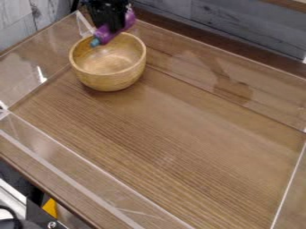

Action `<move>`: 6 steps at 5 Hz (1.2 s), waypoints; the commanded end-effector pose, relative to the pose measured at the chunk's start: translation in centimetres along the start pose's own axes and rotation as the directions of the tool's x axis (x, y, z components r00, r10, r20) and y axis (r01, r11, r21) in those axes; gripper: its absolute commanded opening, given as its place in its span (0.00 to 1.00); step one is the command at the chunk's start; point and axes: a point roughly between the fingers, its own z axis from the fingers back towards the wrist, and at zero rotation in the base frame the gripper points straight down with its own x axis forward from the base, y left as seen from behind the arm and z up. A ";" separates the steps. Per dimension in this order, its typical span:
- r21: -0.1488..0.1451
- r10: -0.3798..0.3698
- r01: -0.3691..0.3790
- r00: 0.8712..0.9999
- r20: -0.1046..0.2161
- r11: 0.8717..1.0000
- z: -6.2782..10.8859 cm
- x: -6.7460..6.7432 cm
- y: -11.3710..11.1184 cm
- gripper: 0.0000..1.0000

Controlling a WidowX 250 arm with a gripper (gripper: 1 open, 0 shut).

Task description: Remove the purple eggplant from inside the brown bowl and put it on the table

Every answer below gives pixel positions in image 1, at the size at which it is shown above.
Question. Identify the yellow tag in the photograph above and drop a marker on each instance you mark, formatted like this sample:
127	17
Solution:
49	207

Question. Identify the light wooden bowl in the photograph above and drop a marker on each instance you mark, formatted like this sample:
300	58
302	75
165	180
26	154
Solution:
108	67

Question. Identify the clear acrylic tray walls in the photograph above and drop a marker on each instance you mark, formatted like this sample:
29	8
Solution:
195	149

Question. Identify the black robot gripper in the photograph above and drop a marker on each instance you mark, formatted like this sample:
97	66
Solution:
116	9

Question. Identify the purple toy eggplant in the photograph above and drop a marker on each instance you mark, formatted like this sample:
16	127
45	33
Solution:
103	35

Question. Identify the black base with screw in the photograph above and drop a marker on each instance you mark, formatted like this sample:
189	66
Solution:
38	219

